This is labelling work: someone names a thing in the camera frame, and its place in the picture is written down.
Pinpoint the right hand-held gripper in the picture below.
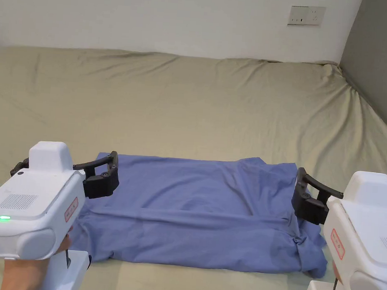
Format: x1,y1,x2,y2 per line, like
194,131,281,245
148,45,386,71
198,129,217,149
284,166,387,290

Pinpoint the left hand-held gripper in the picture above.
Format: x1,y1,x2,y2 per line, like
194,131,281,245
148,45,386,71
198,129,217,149
0,137,123,290

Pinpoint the blue shirt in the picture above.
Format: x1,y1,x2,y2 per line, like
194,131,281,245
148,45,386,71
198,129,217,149
68,145,336,281

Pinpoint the person's left hand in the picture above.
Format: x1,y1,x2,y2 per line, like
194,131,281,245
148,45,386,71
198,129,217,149
1,229,73,290

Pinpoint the grey padded headboard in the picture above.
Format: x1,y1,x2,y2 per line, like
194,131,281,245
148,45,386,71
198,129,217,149
333,0,387,145

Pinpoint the bed with pale green sheet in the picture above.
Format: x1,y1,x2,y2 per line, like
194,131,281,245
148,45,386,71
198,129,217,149
0,35,387,290

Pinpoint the white wall socket plate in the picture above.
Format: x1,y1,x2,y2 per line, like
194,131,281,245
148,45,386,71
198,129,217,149
288,5,326,29

